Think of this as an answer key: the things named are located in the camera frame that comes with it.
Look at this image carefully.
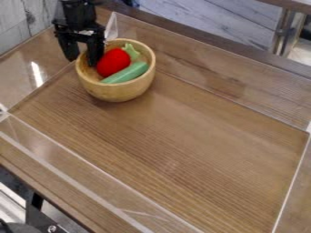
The black table leg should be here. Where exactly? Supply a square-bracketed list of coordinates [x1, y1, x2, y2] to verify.
[31, 192, 45, 210]

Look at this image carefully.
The green rectangular block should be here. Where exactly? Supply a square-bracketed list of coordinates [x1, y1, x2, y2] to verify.
[102, 61, 149, 84]

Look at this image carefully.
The wooden bowl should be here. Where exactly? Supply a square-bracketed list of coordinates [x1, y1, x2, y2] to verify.
[75, 38, 157, 102]

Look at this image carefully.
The black cable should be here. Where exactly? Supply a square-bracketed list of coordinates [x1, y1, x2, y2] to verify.
[0, 218, 17, 233]

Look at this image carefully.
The metal frame in background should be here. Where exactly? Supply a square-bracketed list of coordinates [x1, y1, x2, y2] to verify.
[271, 9, 308, 57]

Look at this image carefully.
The red fruit with green leaf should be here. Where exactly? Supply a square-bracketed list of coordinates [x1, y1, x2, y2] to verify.
[97, 43, 142, 77]

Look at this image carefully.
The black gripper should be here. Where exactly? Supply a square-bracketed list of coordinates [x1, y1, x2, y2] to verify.
[53, 0, 106, 66]

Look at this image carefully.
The clear acrylic tray wall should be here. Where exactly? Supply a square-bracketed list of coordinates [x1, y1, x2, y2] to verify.
[0, 105, 203, 233]

